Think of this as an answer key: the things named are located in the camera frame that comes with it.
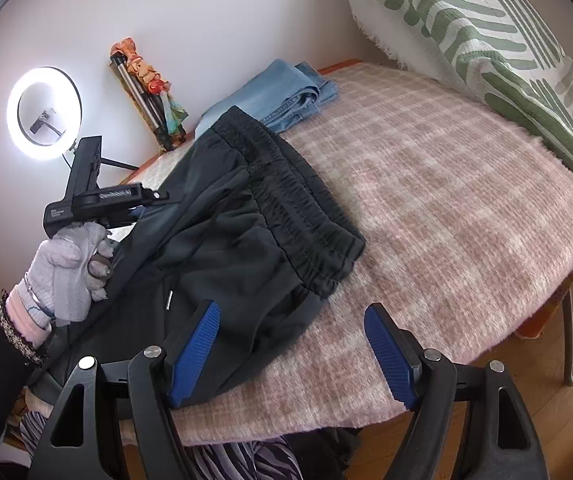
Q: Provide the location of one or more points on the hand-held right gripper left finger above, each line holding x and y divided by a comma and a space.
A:
196, 350

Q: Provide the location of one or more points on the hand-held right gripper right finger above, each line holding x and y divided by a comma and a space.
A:
391, 350

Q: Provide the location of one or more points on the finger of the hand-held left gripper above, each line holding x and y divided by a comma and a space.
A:
154, 196

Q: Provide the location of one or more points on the black pants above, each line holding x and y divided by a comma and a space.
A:
226, 240

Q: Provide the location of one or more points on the person's left hand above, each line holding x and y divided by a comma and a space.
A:
64, 270

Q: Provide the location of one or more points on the pink plaid blanket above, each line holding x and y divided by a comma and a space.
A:
441, 210

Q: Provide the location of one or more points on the blue jeans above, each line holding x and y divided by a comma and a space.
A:
276, 95

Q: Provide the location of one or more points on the green and white patterned cushion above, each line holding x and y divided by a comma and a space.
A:
466, 35

